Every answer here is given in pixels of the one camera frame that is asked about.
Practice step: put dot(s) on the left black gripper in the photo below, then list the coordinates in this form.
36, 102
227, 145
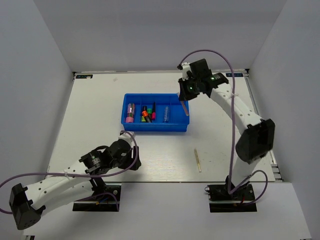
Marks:
137, 163

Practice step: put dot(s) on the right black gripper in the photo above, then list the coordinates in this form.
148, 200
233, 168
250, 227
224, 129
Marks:
184, 95

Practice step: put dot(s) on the pink translucent stick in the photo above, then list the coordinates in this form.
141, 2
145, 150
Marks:
184, 108

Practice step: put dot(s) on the orange capped black highlighter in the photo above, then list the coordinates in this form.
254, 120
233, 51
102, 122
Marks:
145, 114

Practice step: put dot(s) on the pink capped tube of leads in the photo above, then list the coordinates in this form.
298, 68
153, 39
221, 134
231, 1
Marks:
130, 114

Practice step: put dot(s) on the clear bottle blue cap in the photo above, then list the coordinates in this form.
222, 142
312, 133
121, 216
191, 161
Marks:
166, 115

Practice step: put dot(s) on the green capped black highlighter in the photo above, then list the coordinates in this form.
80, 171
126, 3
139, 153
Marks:
149, 111

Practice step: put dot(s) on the pink capped black highlighter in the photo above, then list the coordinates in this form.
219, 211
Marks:
154, 111

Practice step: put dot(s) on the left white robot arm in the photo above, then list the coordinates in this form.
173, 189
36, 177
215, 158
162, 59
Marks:
81, 180

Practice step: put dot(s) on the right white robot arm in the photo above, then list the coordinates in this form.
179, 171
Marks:
256, 134

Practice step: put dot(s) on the right blue corner label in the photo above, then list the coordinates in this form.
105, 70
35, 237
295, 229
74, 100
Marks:
236, 75

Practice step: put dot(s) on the blue corner label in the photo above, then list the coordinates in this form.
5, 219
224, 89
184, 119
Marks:
236, 75
84, 76

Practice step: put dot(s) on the blue plastic divided bin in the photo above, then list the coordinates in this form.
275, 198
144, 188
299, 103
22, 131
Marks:
178, 120

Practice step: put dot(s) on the left blue corner label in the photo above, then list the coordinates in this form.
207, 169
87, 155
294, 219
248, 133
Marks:
84, 76

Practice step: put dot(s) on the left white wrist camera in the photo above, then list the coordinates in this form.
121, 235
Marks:
128, 136

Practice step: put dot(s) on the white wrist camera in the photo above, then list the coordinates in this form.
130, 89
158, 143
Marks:
185, 70
128, 136

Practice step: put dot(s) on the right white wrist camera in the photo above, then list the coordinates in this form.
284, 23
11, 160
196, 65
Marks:
185, 70

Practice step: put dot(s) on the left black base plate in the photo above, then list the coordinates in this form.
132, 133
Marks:
103, 203

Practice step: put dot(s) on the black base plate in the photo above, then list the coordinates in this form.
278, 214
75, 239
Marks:
221, 202
103, 203

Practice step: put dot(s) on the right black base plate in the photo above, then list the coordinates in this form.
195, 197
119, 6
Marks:
221, 202

